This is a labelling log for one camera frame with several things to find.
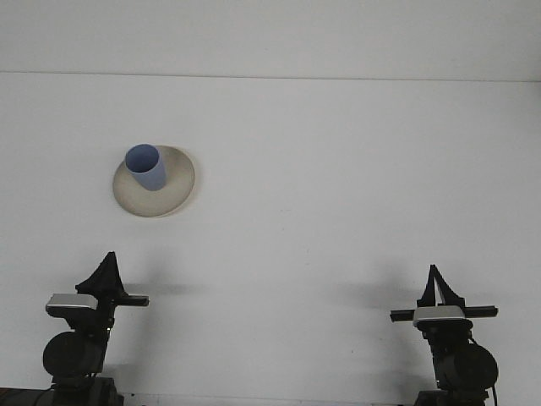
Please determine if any pale blue cup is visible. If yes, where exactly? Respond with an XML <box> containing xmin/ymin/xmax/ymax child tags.
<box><xmin>124</xmin><ymin>143</ymin><xmax>167</xmax><ymax>192</ymax></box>

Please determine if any pale round plate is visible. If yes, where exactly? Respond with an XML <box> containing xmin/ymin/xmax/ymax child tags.
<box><xmin>112</xmin><ymin>145</ymin><xmax>197</xmax><ymax>219</ymax></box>

